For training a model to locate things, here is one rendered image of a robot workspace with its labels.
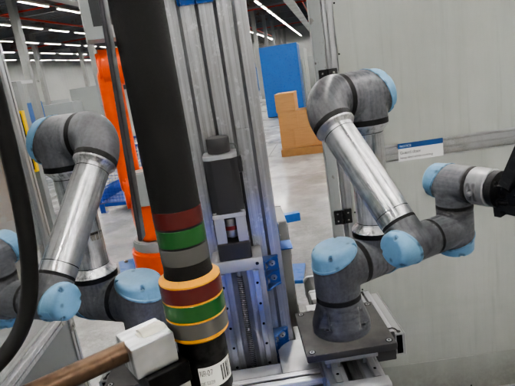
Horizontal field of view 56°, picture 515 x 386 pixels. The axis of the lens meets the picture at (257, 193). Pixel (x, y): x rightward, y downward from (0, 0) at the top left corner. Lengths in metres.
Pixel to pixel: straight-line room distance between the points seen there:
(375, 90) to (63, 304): 0.82
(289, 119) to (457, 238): 8.69
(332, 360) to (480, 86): 1.46
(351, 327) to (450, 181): 0.45
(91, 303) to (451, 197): 0.89
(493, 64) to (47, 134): 1.81
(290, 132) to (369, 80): 8.55
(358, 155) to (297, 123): 8.62
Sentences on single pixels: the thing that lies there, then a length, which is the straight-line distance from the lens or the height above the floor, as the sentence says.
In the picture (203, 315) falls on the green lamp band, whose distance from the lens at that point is 0.34.
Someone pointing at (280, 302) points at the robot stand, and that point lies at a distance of 1.42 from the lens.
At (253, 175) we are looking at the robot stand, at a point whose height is 1.45.
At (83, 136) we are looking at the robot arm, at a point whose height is 1.63.
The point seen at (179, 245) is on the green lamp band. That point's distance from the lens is 0.32.
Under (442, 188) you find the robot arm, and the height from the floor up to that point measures 1.43.
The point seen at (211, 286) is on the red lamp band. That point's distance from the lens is 0.33.
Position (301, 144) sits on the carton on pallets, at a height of 0.20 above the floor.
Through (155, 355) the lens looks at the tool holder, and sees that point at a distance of 0.34.
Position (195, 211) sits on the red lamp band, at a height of 1.63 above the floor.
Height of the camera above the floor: 1.72
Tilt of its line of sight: 14 degrees down
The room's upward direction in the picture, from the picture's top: 8 degrees counter-clockwise
